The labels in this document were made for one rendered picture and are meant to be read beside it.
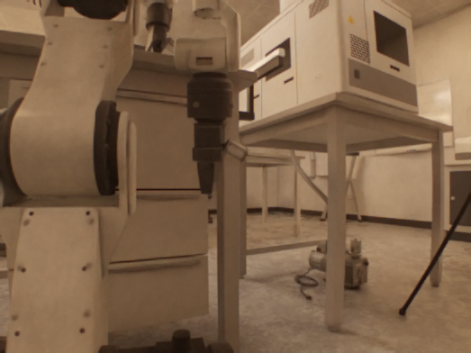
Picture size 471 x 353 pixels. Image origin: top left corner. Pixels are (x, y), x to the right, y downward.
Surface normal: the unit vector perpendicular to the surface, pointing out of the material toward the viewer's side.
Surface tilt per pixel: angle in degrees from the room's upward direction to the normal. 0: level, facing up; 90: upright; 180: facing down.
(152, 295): 90
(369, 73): 90
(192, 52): 104
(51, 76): 66
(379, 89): 90
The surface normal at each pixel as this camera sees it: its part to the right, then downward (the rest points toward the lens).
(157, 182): 0.48, -0.01
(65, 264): 0.28, -0.42
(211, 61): -0.04, 0.24
